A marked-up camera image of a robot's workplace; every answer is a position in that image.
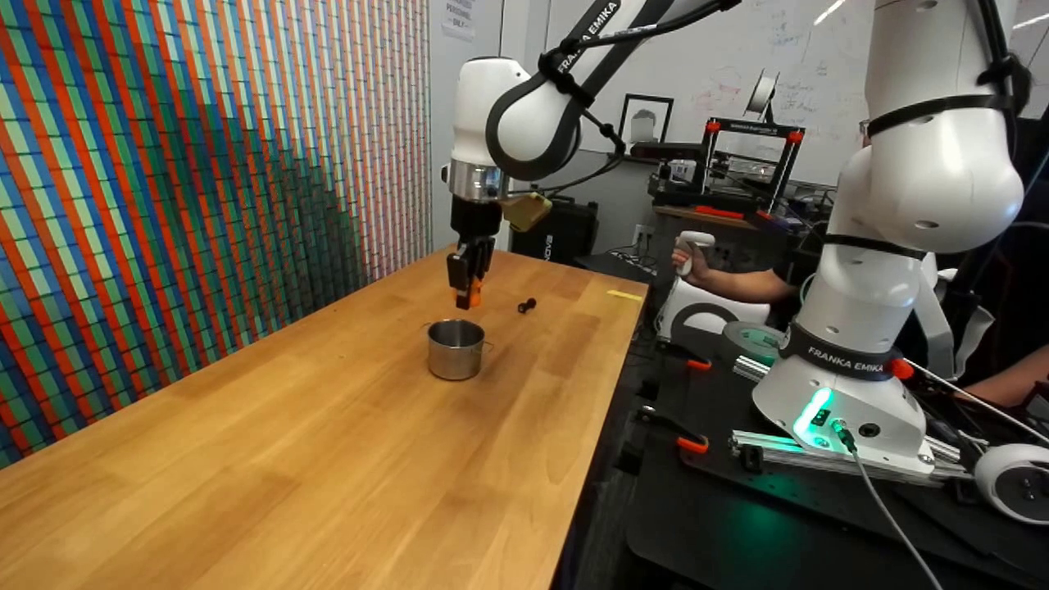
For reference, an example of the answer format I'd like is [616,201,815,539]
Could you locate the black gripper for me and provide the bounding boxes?
[441,194,508,310]

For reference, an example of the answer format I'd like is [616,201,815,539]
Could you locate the bystander bare forearm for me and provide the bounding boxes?
[703,265,797,305]

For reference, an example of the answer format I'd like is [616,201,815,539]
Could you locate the bare forearm with dark sleeve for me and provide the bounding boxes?
[960,344,1049,412]

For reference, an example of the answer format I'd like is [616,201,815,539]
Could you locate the small steel pot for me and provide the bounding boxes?
[424,317,487,384]

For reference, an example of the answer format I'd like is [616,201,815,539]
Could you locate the bystander bare hand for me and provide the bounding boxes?
[669,239,714,288]

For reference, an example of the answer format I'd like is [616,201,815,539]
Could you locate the framed portrait picture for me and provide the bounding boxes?
[616,92,677,152]

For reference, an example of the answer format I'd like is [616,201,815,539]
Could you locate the white round device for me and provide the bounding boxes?
[971,440,1049,531]

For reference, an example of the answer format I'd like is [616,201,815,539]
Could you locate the black clamp with orange handle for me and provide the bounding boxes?
[651,338,718,381]
[636,402,714,462]

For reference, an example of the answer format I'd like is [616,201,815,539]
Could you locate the black frame with orange corners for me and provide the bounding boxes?
[699,114,808,220]

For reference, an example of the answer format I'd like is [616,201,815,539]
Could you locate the aluminium base rail, green light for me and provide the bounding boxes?
[728,424,987,490]

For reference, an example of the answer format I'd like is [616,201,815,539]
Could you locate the white cable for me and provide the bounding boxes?
[837,429,947,590]

